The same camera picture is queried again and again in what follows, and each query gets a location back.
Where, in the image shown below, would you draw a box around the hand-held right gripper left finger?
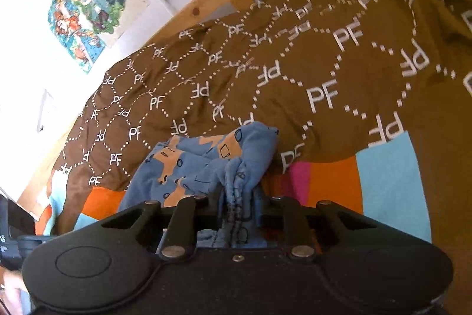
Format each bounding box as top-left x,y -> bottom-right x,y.
100,195 -> 225,261

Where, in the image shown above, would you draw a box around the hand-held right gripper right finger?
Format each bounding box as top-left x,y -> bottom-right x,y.
254,195 -> 374,260

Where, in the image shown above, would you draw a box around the blue car print pants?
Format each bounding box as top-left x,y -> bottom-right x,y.
120,121 -> 280,254

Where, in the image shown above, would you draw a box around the person's left hand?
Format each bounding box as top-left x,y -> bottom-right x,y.
0,269 -> 29,315

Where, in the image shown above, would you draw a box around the multicolour patchwork sheet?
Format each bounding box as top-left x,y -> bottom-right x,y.
35,130 -> 433,245

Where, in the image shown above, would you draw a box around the brown printed blanket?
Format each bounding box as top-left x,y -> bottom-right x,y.
52,0 -> 472,301

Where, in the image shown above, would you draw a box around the wooden bed frame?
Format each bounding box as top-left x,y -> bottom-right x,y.
17,0 -> 334,214

